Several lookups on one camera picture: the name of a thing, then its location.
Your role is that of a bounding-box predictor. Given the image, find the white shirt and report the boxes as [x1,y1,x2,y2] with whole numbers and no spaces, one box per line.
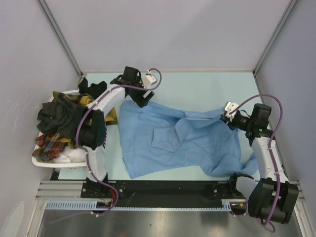
[53,146,86,168]

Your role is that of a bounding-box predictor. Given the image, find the red plaid shirt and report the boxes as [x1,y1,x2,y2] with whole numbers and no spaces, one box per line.
[32,133,71,161]

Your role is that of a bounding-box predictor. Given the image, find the white laundry basket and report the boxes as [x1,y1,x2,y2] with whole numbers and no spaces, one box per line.
[32,89,111,170]

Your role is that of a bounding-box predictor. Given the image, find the aluminium front rail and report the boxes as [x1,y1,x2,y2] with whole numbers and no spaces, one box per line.
[36,180,306,202]

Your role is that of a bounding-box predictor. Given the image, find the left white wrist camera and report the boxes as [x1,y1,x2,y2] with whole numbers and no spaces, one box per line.
[142,71,157,89]

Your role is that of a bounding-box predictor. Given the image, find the light blue long sleeve shirt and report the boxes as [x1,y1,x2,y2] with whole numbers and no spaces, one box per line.
[118,100,258,179]

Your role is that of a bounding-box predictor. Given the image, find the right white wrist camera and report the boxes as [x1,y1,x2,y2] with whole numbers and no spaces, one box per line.
[224,101,239,121]

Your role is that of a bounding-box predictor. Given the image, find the aluminium frame post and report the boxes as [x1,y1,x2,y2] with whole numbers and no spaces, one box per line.
[253,0,298,75]
[36,0,82,77]

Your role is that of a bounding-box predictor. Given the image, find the dark grey striped shirt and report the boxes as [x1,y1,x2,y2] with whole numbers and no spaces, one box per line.
[37,100,87,139]

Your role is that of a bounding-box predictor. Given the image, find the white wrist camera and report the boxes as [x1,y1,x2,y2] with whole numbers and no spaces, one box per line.
[142,71,157,89]
[224,101,239,121]

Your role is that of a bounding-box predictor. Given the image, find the black shirt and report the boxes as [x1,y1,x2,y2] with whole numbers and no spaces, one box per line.
[78,78,108,99]

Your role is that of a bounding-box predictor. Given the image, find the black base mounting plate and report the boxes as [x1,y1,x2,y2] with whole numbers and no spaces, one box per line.
[80,180,247,210]

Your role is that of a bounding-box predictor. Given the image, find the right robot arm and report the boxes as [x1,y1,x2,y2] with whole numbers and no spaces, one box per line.
[221,102,299,224]

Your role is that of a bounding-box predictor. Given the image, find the right aluminium frame post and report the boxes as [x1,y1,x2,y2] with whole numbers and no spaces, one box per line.
[253,0,298,75]

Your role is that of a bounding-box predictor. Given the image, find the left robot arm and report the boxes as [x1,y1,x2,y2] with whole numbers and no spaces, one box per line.
[73,66,161,198]

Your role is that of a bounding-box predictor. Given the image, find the yellow plaid shirt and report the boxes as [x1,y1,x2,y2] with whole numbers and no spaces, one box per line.
[53,91,118,125]

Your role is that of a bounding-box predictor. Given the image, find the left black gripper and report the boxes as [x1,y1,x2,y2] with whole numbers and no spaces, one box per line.
[129,77,154,108]

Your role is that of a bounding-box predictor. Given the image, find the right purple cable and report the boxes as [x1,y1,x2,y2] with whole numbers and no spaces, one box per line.
[228,93,283,233]

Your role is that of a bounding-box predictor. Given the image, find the left aluminium frame post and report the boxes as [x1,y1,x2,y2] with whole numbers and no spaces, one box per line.
[36,0,82,77]

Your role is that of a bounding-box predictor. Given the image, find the white slotted cable duct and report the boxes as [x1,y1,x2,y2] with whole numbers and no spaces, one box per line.
[45,199,247,212]

